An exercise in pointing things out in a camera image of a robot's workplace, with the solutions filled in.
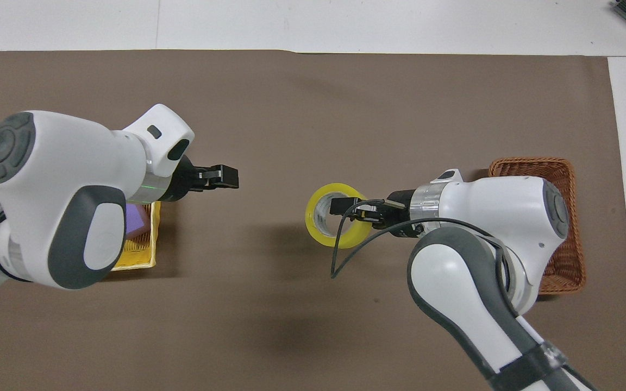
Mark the brown wicker basket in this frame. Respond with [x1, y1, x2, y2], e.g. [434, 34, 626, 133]
[488, 157, 587, 295]

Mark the purple block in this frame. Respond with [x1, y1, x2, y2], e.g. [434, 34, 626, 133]
[125, 203, 151, 238]

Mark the yellow woven basket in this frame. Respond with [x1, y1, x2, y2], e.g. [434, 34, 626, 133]
[0, 179, 160, 271]

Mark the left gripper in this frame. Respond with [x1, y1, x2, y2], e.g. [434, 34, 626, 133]
[167, 155, 209, 203]

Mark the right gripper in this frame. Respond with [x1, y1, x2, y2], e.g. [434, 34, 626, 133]
[370, 188, 423, 238]

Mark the yellow tape roll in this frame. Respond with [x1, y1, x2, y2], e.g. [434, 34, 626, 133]
[305, 183, 371, 250]

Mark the black cable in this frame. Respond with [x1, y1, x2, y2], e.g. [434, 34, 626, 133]
[330, 199, 509, 279]

